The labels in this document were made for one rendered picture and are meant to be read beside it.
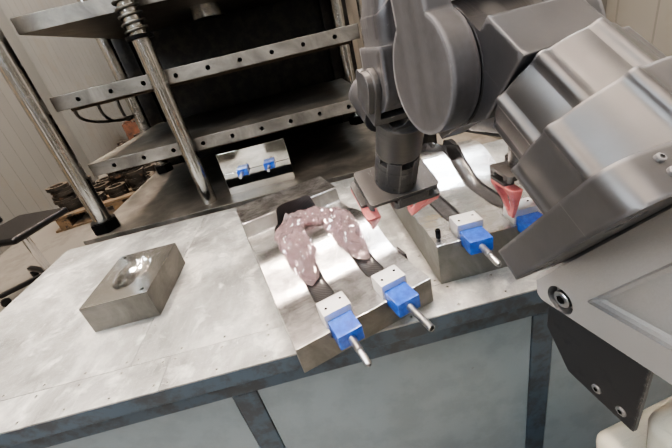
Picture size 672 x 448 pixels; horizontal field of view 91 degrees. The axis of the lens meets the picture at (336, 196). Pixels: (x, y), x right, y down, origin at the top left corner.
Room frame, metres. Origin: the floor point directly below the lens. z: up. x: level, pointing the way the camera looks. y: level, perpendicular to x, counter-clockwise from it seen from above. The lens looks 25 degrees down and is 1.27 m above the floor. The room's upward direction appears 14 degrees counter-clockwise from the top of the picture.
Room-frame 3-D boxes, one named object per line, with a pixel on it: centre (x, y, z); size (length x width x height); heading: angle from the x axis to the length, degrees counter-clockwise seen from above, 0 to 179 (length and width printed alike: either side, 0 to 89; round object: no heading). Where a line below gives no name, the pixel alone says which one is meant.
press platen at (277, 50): (1.66, 0.34, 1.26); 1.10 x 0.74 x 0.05; 92
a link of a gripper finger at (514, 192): (0.51, -0.32, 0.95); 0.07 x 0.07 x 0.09; 2
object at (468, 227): (0.47, -0.23, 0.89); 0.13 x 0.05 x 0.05; 1
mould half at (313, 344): (0.65, 0.07, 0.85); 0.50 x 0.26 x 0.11; 19
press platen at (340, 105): (1.66, 0.34, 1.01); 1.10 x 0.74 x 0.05; 92
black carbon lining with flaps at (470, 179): (0.73, -0.27, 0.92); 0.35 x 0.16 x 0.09; 2
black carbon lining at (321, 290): (0.64, 0.06, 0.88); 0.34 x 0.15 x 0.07; 19
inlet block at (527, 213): (0.48, -0.34, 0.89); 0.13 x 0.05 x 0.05; 1
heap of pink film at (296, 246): (0.65, 0.07, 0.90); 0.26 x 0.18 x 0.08; 19
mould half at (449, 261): (0.75, -0.28, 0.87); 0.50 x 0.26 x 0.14; 2
